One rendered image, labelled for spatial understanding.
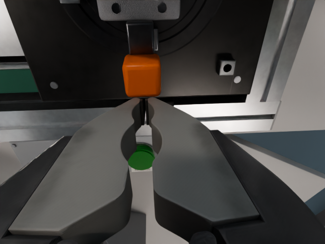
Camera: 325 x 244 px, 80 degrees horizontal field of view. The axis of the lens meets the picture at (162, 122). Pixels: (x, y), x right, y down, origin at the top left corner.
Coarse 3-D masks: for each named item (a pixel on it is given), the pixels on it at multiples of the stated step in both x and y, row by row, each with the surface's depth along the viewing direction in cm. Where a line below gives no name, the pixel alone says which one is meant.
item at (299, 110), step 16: (320, 0) 28; (320, 16) 29; (304, 32) 30; (320, 32) 30; (304, 48) 31; (320, 48) 32; (304, 64) 33; (320, 64) 33; (288, 80) 34; (304, 80) 34; (320, 80) 35; (288, 96) 36; (304, 96) 36; (320, 96) 36; (288, 112) 38; (304, 112) 38; (320, 112) 38; (272, 128) 40; (288, 128) 40; (304, 128) 40; (320, 128) 41
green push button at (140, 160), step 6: (138, 150) 27; (144, 150) 27; (150, 150) 27; (132, 156) 27; (138, 156) 27; (144, 156) 27; (150, 156) 27; (132, 162) 27; (138, 162) 28; (144, 162) 28; (150, 162) 28; (138, 168) 28; (144, 168) 28
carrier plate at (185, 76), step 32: (32, 0) 17; (224, 0) 18; (256, 0) 18; (32, 32) 18; (64, 32) 18; (224, 32) 19; (256, 32) 19; (32, 64) 20; (64, 64) 20; (96, 64) 20; (192, 64) 21; (256, 64) 21; (64, 96) 22; (96, 96) 22; (160, 96) 22
